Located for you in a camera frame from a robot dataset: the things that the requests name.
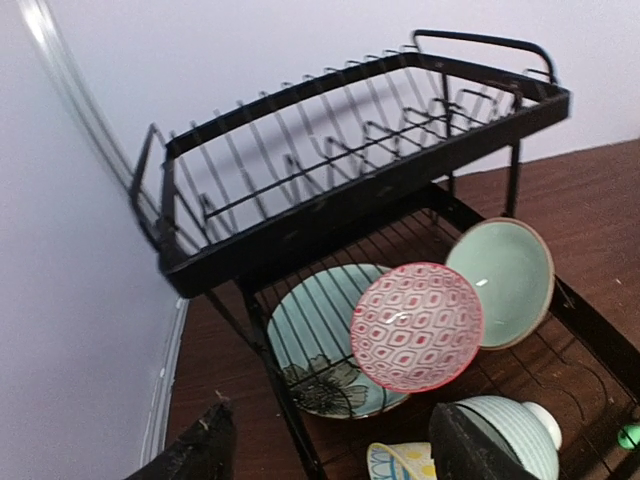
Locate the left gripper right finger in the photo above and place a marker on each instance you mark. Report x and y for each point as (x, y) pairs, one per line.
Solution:
(460, 449)

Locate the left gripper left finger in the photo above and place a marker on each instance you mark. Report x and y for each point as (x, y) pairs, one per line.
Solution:
(205, 450)

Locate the keyring with green tag keys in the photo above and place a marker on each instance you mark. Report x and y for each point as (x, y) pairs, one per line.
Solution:
(628, 436)

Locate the yellow flower patterned bowl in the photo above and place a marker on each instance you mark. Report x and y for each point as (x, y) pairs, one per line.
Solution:
(405, 461)

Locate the green striped upturned bowl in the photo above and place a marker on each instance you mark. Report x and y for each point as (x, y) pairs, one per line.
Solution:
(525, 431)

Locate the red patterned bowl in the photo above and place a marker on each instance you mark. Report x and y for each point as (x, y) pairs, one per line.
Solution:
(417, 328)

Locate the black tray with dishes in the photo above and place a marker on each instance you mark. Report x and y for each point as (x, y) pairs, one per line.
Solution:
(576, 362)

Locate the green plate with flower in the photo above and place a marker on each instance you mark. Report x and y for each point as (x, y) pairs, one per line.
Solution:
(309, 332)

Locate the plain green bowl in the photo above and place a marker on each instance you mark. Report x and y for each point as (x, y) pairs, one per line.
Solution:
(512, 271)

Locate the black wire dish rack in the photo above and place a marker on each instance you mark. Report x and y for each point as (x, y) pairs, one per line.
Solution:
(274, 186)

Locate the left aluminium corner post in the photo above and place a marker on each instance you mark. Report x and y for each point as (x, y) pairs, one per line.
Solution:
(63, 70)

